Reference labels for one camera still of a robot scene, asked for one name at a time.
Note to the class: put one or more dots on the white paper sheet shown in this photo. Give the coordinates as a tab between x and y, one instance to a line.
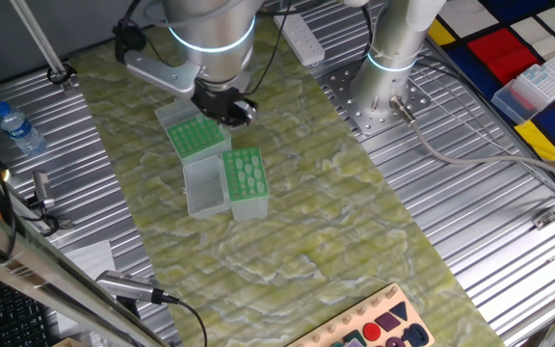
92	260

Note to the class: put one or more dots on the green marble pattern mat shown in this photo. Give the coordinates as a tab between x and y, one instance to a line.
306	217

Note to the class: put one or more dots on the clear tip box green rack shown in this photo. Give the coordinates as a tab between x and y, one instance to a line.
191	140
205	190

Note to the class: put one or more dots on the slanted aluminium pole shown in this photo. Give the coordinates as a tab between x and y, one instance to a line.
39	38

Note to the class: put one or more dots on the teal puzzle piece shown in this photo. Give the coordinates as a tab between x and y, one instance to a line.
353	336

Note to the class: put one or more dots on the navy triangle puzzle piece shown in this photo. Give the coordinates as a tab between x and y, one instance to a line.
400	311

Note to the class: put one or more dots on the colour block patterned mat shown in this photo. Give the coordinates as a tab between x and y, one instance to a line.
504	58

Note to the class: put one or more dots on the blue rounded puzzle piece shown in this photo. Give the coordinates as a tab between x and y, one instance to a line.
406	332

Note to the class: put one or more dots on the silver depth camera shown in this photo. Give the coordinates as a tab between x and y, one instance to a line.
125	285

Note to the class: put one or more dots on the white power strip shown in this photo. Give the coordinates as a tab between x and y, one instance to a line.
306	41

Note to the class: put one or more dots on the aluminium frame beam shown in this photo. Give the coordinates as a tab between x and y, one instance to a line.
27	262

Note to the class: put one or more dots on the lilac puzzle piece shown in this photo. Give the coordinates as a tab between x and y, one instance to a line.
355	344

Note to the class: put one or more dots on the silver camera on black clamp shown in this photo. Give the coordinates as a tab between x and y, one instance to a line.
42	188

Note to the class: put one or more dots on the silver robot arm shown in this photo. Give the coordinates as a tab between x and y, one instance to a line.
210	24

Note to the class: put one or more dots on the black keyboard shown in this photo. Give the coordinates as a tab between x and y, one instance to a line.
7	318

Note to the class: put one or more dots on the red circle puzzle piece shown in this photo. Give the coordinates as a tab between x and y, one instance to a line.
372	331

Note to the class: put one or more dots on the wooden shape puzzle board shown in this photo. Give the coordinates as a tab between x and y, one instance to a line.
419	319

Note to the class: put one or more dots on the black pole base clamp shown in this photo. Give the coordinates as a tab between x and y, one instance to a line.
60	74

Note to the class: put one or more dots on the small brown cardboard box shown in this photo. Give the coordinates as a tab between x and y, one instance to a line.
68	343

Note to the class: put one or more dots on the clear water bottle blue cap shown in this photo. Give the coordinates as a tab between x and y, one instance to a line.
19	130

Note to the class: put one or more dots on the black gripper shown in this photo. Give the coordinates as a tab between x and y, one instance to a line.
215	101

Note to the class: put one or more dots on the magenta round puzzle piece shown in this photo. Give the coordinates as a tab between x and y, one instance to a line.
395	343

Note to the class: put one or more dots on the clear box white tip rack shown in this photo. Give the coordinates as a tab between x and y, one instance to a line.
540	84

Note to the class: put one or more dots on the purple square puzzle piece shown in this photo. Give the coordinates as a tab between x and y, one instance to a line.
387	322

